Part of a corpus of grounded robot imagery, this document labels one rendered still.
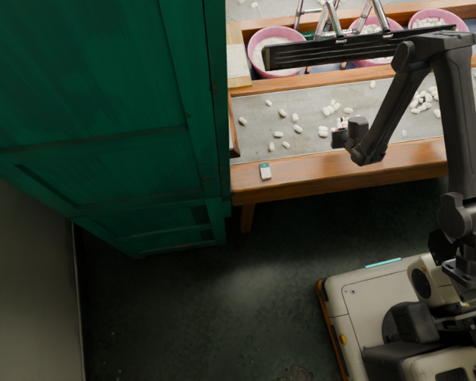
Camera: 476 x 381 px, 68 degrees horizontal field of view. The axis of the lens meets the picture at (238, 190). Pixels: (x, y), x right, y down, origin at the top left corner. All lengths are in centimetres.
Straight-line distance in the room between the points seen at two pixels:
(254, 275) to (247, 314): 20
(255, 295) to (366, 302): 57
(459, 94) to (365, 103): 76
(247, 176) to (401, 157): 59
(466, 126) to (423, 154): 67
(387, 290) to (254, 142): 94
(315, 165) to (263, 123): 27
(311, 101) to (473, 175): 82
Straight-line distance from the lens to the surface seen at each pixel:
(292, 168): 133
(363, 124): 117
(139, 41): 59
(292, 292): 199
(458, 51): 86
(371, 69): 165
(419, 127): 160
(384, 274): 184
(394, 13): 191
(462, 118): 85
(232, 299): 197
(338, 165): 137
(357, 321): 177
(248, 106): 147
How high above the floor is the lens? 196
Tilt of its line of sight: 70 degrees down
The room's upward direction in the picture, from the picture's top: 2 degrees clockwise
